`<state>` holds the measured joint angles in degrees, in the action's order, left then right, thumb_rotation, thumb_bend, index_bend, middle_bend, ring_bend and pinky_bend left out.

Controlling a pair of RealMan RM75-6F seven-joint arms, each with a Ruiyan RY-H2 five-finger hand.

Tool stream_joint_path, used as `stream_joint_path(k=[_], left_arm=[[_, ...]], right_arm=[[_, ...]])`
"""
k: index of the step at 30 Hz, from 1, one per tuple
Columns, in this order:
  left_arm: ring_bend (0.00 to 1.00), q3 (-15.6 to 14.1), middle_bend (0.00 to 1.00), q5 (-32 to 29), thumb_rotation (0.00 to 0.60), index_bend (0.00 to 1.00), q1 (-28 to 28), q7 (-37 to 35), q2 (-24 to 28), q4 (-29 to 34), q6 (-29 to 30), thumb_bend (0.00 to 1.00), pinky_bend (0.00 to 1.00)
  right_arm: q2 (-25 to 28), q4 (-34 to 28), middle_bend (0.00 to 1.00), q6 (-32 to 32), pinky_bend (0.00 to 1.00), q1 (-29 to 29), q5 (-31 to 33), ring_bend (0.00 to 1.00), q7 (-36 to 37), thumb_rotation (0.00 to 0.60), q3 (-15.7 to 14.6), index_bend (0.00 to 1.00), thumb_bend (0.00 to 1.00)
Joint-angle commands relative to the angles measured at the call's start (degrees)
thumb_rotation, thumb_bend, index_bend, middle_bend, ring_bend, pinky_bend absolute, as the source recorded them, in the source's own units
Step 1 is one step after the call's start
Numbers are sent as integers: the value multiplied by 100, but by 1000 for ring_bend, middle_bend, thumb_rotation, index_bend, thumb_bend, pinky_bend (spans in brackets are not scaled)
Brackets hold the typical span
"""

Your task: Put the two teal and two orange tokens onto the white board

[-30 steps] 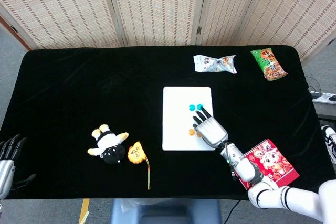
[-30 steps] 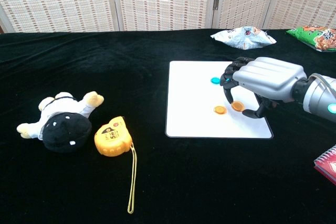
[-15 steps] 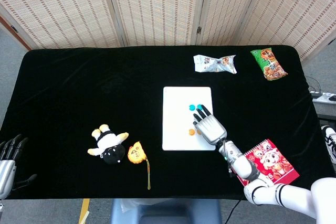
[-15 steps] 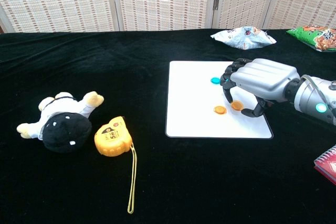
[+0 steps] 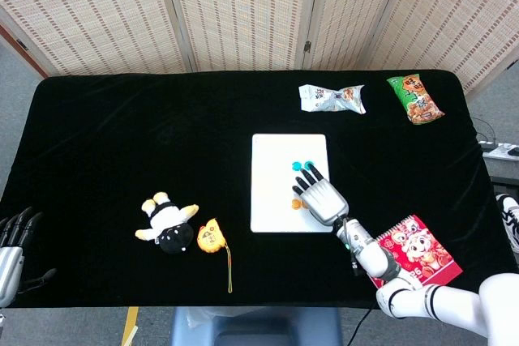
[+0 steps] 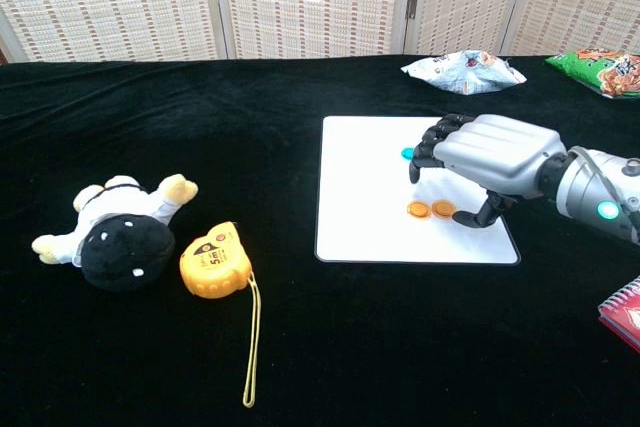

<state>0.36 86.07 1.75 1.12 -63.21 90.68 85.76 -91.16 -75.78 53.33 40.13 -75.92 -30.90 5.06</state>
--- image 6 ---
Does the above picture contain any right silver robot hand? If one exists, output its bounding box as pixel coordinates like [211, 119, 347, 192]
[408, 113, 569, 229]

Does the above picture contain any white rectangular board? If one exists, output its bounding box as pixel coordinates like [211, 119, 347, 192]
[313, 115, 521, 265]

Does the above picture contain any white crumpled snack bag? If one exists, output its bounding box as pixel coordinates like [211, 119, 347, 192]
[400, 49, 528, 96]

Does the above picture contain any green snack bag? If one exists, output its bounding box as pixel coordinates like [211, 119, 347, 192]
[544, 48, 640, 100]

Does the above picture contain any red spiral notebook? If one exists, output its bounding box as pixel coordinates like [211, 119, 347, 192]
[597, 275, 640, 354]

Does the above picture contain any black velvet tablecloth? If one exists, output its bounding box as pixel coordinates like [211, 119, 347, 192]
[0, 53, 640, 427]

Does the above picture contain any yellow tape measure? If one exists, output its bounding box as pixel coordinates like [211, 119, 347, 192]
[178, 220, 263, 409]

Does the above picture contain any white and black plush toy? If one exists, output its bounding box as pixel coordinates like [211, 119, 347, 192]
[30, 174, 200, 294]

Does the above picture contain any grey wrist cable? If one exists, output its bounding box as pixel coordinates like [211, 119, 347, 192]
[569, 145, 640, 244]

